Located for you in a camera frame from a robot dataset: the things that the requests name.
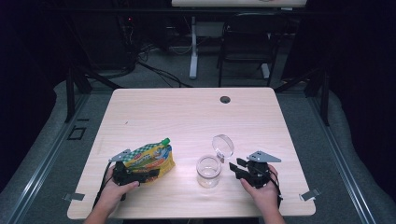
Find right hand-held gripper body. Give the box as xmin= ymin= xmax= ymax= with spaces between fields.
xmin=246 ymin=150 xmax=282 ymax=189

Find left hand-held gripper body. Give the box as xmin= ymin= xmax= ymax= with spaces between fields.
xmin=107 ymin=148 xmax=148 ymax=187

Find yellow pouch with green cap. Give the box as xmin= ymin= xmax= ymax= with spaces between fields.
xmin=122 ymin=137 xmax=176 ymax=187

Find clear glass jar hinged lid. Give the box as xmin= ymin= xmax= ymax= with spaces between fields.
xmin=195 ymin=133 xmax=235 ymax=189

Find person's left hand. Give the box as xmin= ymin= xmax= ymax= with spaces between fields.
xmin=99 ymin=166 xmax=140 ymax=213

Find person's right hand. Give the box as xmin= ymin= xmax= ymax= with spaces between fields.
xmin=239 ymin=164 xmax=281 ymax=213

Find grey tape strip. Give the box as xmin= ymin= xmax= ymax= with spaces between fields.
xmin=63 ymin=192 xmax=86 ymax=202
xmin=299 ymin=188 xmax=320 ymax=202

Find dark equipment cabinet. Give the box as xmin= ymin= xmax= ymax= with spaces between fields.
xmin=73 ymin=12 xmax=136 ymax=72

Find dark curtain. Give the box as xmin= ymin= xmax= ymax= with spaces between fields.
xmin=0 ymin=0 xmax=68 ymax=194
xmin=326 ymin=0 xmax=396 ymax=203

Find light wooden background desk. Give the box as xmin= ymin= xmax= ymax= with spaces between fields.
xmin=171 ymin=0 xmax=309 ymax=8

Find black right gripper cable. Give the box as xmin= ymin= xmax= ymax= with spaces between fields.
xmin=248 ymin=167 xmax=283 ymax=209

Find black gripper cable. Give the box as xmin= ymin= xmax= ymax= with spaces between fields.
xmin=248 ymin=167 xmax=283 ymax=209
xmin=92 ymin=161 xmax=114 ymax=209

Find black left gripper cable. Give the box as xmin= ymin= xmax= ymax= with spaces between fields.
xmin=92 ymin=161 xmax=114 ymax=209

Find aluminium floor rail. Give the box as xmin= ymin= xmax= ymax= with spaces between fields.
xmin=306 ymin=92 xmax=377 ymax=224
xmin=6 ymin=92 xmax=92 ymax=224

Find black metal frame stand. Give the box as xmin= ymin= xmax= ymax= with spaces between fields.
xmin=64 ymin=64 xmax=123 ymax=123
xmin=274 ymin=66 xmax=331 ymax=127

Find black floor cables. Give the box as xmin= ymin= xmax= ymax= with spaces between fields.
xmin=135 ymin=43 xmax=193 ymax=89

